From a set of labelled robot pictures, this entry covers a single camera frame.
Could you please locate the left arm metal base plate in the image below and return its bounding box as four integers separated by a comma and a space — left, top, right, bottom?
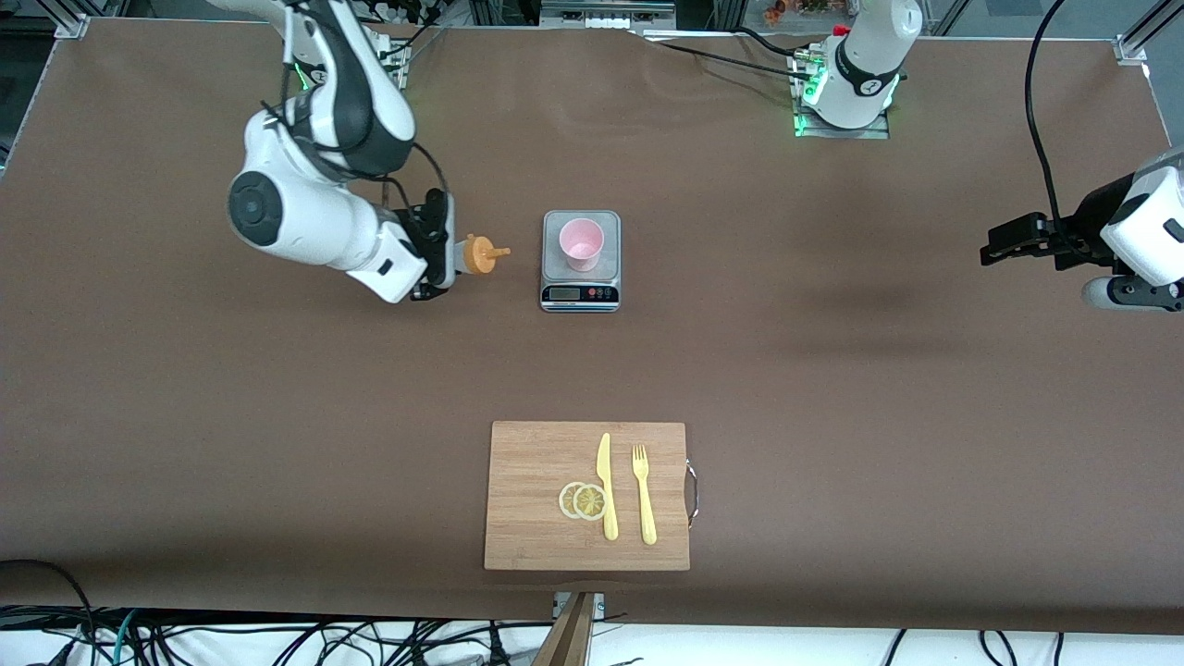
794, 51, 892, 141

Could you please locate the black looped floor cable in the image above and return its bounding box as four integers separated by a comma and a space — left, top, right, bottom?
0, 559, 98, 666

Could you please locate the yellow plastic fork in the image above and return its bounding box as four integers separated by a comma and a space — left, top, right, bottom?
632, 444, 659, 546

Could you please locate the pink plastic cup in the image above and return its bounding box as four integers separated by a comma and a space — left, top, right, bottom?
559, 217, 606, 273

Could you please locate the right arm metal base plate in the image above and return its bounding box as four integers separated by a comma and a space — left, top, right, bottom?
370, 37, 410, 93

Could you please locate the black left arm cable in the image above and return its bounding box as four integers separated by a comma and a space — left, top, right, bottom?
1023, 0, 1125, 269

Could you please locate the silver digital kitchen scale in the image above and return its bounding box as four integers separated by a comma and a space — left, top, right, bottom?
540, 210, 622, 314

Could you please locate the bamboo cutting board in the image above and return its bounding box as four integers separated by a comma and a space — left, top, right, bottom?
484, 421, 691, 572

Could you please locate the sauce bottle with orange cap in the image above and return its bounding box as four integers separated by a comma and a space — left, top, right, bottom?
451, 233, 512, 278

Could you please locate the wooden post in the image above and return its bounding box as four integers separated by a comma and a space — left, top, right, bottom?
531, 592, 598, 666

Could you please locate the black table cable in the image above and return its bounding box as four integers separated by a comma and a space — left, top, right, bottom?
638, 28, 815, 80

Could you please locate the teal floor cable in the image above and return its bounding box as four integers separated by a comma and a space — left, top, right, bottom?
88, 609, 140, 666

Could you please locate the aluminium frame profile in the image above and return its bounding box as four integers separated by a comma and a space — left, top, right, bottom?
51, 0, 93, 40
1113, 0, 1184, 66

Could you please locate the colourful toy food pile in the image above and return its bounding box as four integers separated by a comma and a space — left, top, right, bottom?
763, 0, 857, 24

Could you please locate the yellow plastic knife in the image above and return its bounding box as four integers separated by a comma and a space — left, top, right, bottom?
596, 432, 620, 542

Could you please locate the white power strip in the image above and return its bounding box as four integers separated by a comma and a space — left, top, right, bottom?
541, 2, 676, 31

